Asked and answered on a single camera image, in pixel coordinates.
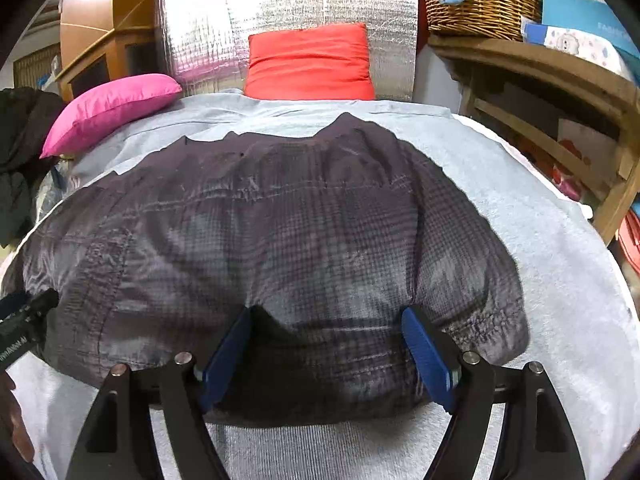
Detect wooden lattice screen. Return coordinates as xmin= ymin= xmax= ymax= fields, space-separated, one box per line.
xmin=12 ymin=42 xmax=63 ymax=91

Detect dark quilted zip jacket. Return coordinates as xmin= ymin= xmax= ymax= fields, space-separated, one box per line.
xmin=0 ymin=112 xmax=531 ymax=428

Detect pink bag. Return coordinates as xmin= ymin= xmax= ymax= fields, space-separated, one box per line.
xmin=615 ymin=207 xmax=640 ymax=276

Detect grey fleece blanket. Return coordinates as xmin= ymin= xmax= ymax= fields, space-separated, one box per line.
xmin=0 ymin=87 xmax=640 ymax=480

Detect light blue cardboard box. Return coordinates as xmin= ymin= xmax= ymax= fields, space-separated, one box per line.
xmin=540 ymin=0 xmax=640 ymax=86

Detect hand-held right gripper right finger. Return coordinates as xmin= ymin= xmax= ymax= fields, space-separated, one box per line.
xmin=401 ymin=306 xmax=586 ymax=480

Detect white red printed box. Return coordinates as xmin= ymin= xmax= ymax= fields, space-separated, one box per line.
xmin=552 ymin=119 xmax=621 ymax=196

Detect red pillow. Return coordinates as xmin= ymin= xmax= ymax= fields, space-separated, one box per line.
xmin=243 ymin=22 xmax=376 ymax=101

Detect dark grey garment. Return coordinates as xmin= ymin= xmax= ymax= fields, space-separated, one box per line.
xmin=0 ymin=170 xmax=38 ymax=248

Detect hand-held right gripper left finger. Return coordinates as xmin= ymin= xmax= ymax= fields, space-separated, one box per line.
xmin=65 ymin=305 xmax=253 ymax=480

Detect pink pillow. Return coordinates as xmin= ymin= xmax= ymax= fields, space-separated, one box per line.
xmin=40 ymin=73 xmax=183 ymax=160

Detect clear bag of clothes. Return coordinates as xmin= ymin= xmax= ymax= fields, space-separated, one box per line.
xmin=32 ymin=157 xmax=76 ymax=226

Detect wooden cabinet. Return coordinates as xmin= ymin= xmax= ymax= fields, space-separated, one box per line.
xmin=55 ymin=0 xmax=176 ymax=103

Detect white cartoon printed box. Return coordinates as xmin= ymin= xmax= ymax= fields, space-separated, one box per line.
xmin=520 ymin=17 xmax=636 ymax=83

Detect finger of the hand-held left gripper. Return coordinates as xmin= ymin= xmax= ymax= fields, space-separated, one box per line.
xmin=0 ymin=291 xmax=28 ymax=321
xmin=27 ymin=288 xmax=61 ymax=319

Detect wooden shelf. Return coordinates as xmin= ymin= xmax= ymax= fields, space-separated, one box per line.
xmin=427 ymin=35 xmax=640 ymax=246

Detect person's left hand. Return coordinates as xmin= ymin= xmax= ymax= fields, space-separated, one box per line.
xmin=0 ymin=374 xmax=35 ymax=464

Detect black puffer jacket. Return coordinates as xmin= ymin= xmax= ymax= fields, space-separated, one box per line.
xmin=0 ymin=86 xmax=68 ymax=176

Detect wicker basket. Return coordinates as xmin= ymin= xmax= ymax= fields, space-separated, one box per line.
xmin=419 ymin=0 xmax=543 ymax=43

